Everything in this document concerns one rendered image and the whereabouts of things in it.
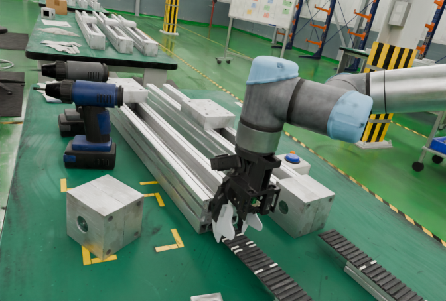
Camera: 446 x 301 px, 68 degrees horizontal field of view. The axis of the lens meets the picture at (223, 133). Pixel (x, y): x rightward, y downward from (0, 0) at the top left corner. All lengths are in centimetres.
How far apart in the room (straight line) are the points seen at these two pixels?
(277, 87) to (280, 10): 581
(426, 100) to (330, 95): 17
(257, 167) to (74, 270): 35
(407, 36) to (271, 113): 346
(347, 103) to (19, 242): 59
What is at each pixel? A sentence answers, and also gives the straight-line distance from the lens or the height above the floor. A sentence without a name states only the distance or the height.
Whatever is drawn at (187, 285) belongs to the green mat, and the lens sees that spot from 61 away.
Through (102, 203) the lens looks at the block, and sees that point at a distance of 61.
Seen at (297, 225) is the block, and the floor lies 81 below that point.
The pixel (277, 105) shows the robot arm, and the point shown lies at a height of 110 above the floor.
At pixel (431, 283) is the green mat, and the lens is 83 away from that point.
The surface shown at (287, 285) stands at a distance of 61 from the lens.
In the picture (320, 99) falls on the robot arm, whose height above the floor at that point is 112.
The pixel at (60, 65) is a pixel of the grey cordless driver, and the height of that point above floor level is 99.
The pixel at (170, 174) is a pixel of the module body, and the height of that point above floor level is 84.
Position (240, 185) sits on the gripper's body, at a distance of 57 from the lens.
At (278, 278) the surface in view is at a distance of 61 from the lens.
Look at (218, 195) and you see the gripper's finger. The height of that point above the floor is 90.
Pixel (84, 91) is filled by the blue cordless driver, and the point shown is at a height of 98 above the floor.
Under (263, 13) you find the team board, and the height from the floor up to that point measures 114.
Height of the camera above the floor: 123
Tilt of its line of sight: 22 degrees down
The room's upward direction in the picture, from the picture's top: 10 degrees clockwise
